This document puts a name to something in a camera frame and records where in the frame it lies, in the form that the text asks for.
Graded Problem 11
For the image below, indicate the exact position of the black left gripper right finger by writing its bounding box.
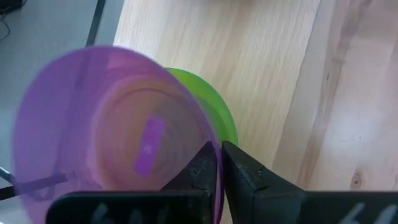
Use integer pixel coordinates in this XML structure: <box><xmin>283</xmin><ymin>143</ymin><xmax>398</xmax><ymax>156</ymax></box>
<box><xmin>222</xmin><ymin>140</ymin><xmax>398</xmax><ymax>224</ymax></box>

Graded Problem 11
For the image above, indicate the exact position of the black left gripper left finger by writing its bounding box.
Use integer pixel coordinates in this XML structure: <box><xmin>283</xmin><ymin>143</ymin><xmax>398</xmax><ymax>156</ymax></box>
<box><xmin>46</xmin><ymin>140</ymin><xmax>219</xmax><ymax>224</ymax></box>

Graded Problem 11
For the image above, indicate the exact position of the green translucent plastic bowl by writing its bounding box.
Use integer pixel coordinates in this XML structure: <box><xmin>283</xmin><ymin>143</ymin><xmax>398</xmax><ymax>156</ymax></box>
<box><xmin>166</xmin><ymin>67</ymin><xmax>239</xmax><ymax>147</ymax></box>

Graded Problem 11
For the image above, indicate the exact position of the purple translucent plastic bowl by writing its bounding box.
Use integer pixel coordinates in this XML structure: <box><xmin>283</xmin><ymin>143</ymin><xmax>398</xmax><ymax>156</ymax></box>
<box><xmin>11</xmin><ymin>45</ymin><xmax>225</xmax><ymax>224</ymax></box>

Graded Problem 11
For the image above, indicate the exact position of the black floor cable bundle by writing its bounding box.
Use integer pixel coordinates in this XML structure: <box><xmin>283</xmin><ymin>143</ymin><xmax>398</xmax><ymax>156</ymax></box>
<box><xmin>0</xmin><ymin>0</ymin><xmax>27</xmax><ymax>41</ymax></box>

